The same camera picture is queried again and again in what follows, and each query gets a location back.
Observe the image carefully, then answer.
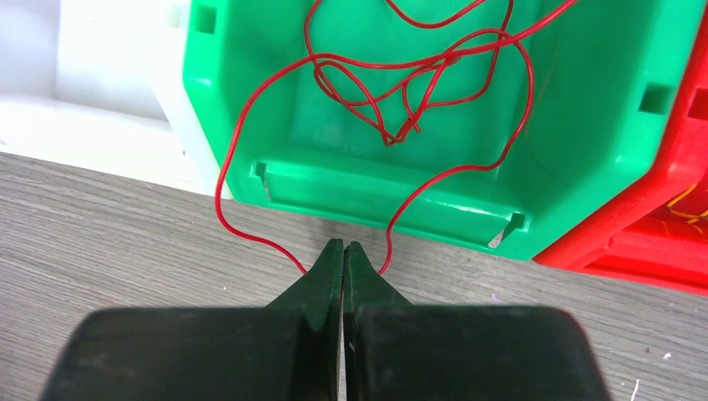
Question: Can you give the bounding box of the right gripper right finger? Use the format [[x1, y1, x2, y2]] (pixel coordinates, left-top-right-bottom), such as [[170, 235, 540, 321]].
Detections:
[[342, 242, 609, 400]]

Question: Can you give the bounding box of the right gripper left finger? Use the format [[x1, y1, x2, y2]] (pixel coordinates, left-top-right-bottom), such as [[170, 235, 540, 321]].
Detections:
[[41, 239, 344, 400]]

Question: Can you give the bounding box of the red cable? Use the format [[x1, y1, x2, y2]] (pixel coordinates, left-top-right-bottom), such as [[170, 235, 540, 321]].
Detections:
[[214, 0, 579, 277]]

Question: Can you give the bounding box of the orange cable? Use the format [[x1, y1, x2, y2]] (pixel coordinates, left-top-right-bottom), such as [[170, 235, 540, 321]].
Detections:
[[660, 182, 708, 236]]

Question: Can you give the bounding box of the green plastic bin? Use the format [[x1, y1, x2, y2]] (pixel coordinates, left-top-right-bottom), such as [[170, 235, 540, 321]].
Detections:
[[184, 1, 671, 260]]

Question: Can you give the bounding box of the red plastic bin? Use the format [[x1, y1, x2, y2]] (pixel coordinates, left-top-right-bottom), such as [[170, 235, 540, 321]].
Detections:
[[535, 1, 707, 296]]

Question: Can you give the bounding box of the white plastic bin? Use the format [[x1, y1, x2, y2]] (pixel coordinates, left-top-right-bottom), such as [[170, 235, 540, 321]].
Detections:
[[1, 1, 220, 196]]

